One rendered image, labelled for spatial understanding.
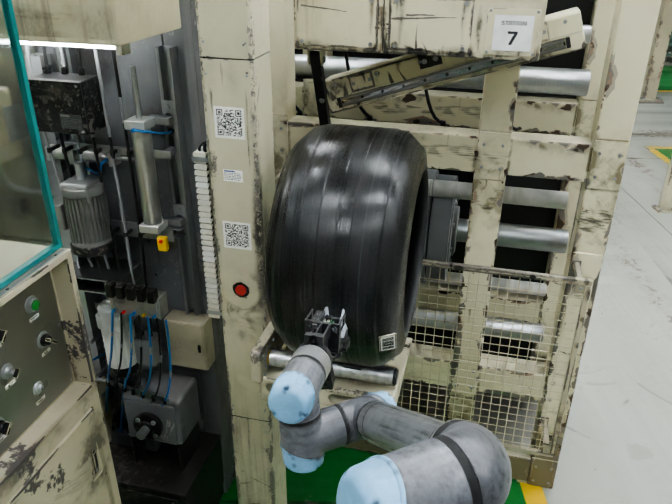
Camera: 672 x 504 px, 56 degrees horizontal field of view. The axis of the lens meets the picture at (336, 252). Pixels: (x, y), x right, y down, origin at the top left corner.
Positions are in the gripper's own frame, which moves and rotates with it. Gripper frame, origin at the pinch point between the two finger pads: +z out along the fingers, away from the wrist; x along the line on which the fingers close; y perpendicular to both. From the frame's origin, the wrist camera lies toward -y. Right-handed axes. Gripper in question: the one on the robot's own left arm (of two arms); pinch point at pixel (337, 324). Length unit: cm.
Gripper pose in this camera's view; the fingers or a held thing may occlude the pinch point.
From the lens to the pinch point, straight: 139.2
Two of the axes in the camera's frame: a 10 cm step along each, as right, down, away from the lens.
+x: -9.7, -1.2, 2.1
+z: 2.4, -3.4, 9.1
